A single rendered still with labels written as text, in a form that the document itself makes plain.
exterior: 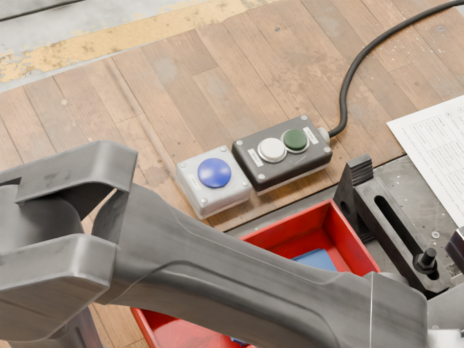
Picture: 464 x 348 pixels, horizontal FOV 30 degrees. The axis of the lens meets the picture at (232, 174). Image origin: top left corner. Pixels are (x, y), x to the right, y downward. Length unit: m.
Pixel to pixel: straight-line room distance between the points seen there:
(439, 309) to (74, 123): 0.49
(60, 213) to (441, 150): 0.68
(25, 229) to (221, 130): 0.58
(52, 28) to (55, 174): 1.91
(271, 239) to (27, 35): 1.54
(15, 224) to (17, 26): 1.91
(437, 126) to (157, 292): 0.71
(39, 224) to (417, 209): 0.63
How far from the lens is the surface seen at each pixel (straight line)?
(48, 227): 0.54
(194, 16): 2.46
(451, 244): 0.80
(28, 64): 2.34
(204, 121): 1.10
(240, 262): 0.53
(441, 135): 1.15
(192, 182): 1.01
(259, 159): 1.03
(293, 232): 0.99
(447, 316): 0.92
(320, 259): 1.00
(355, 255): 0.98
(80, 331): 0.63
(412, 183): 1.10
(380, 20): 1.26
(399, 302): 0.59
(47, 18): 2.45
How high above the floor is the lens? 1.78
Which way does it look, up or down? 56 degrees down
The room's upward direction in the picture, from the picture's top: 10 degrees clockwise
